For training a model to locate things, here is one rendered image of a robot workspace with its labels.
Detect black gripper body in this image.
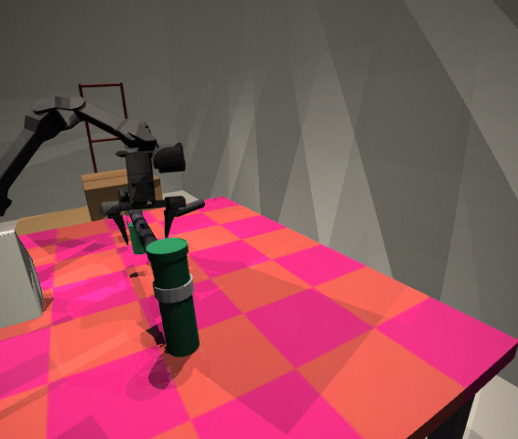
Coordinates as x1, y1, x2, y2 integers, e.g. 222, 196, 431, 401
100, 174, 186, 216

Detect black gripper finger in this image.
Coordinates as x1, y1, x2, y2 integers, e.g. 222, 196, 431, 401
107, 215, 128, 246
164, 209, 179, 238

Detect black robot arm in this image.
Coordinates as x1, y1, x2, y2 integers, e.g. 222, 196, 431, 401
0, 97, 186, 217

